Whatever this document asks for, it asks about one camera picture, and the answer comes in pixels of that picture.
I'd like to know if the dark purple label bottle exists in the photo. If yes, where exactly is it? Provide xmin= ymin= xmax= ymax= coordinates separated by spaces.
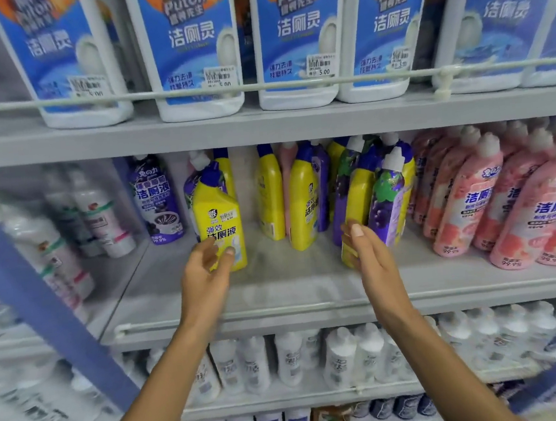
xmin=125 ymin=151 xmax=187 ymax=248

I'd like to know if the person's left hand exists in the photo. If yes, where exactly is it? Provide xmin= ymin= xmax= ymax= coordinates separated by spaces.
xmin=174 ymin=236 xmax=244 ymax=333

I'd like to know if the grey shelf board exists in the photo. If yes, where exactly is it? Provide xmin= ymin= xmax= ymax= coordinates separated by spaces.
xmin=177 ymin=355 xmax=550 ymax=421
xmin=89 ymin=189 xmax=556 ymax=354
xmin=0 ymin=239 xmax=161 ymax=361
xmin=0 ymin=59 xmax=556 ymax=174

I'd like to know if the person's right hand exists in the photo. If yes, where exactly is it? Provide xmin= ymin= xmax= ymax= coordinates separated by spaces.
xmin=340 ymin=214 xmax=412 ymax=313

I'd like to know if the row of small white bottles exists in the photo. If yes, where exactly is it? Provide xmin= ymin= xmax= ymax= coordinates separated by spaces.
xmin=121 ymin=299 xmax=556 ymax=413

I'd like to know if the group of pink peach bottles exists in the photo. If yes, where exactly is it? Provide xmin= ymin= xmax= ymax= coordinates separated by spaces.
xmin=402 ymin=114 xmax=556 ymax=282

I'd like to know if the white wire shelf guard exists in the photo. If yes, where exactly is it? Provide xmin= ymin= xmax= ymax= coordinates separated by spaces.
xmin=0 ymin=40 xmax=556 ymax=149
xmin=113 ymin=279 xmax=556 ymax=340

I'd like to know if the group of blurred white bottles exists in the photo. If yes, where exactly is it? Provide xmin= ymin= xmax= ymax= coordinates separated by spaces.
xmin=0 ymin=352 xmax=125 ymax=421

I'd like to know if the person's left forearm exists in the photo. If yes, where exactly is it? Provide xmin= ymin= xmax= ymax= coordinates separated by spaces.
xmin=72 ymin=316 xmax=227 ymax=421

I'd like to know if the group of white striped-label bottles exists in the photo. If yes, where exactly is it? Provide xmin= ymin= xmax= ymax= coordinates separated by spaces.
xmin=0 ymin=159 xmax=145 ymax=342

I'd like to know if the row of white blue-labelled jugs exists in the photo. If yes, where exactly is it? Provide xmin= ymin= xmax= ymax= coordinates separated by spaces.
xmin=0 ymin=0 xmax=556 ymax=145

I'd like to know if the person's right forearm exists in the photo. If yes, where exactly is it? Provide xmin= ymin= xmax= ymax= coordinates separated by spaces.
xmin=369 ymin=287 xmax=527 ymax=421

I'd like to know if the brown packet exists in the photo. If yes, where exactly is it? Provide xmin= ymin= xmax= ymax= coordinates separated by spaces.
xmin=311 ymin=403 xmax=354 ymax=421

